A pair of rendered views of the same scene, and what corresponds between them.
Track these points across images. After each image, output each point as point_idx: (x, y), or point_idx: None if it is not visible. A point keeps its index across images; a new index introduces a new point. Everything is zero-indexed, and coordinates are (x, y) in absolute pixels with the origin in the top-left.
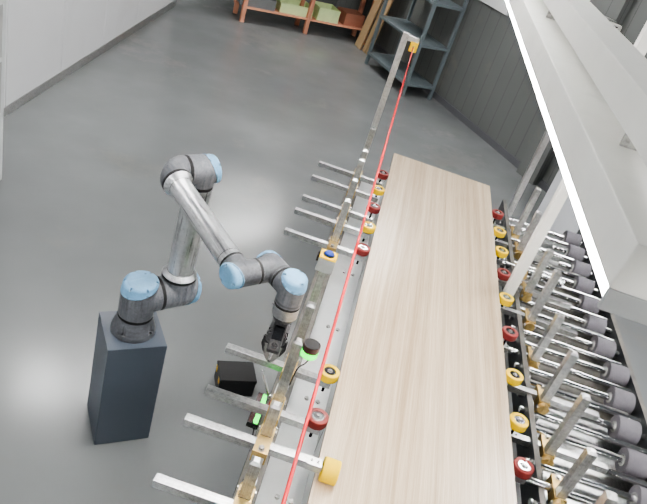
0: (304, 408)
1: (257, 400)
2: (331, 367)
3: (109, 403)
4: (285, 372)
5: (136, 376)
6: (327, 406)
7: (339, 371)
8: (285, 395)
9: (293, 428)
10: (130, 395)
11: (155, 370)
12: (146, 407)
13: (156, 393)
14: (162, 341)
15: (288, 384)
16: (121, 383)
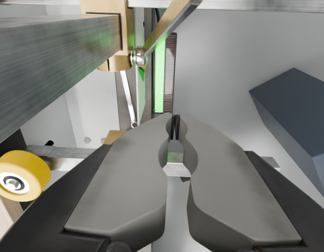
0: (100, 123)
1: (169, 94)
2: (17, 193)
3: (318, 88)
4: (10, 21)
5: (316, 116)
6: (62, 132)
7: None
8: (126, 124)
9: (101, 80)
10: (301, 102)
11: (297, 129)
12: (271, 103)
13: (272, 114)
14: (319, 162)
15: (26, 16)
16: None
